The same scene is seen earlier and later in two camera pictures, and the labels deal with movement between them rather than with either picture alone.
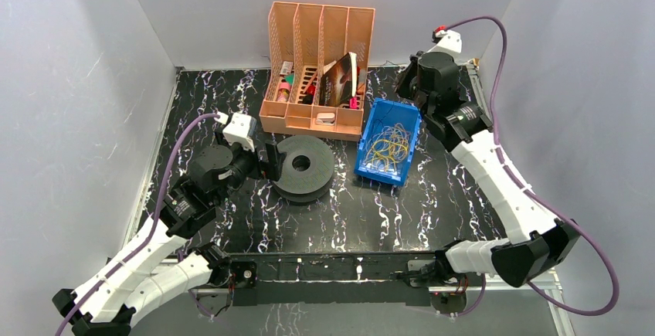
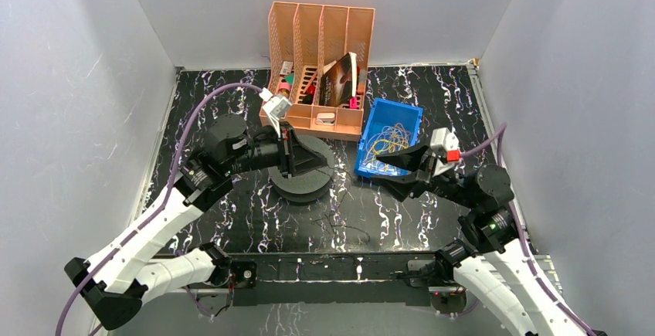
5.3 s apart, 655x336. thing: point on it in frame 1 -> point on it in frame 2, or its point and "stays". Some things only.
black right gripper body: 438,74 -> 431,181
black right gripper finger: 407,85 -> 408,160
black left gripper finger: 272,168 -> 306,160
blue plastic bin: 388,141 stays
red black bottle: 307,98 stays
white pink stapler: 326,118 stays
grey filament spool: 306,169 stays
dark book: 339,82 stays
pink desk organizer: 317,63 stays
